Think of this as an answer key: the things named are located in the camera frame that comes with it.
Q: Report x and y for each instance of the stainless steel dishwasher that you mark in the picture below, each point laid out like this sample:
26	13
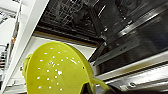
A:
133	40

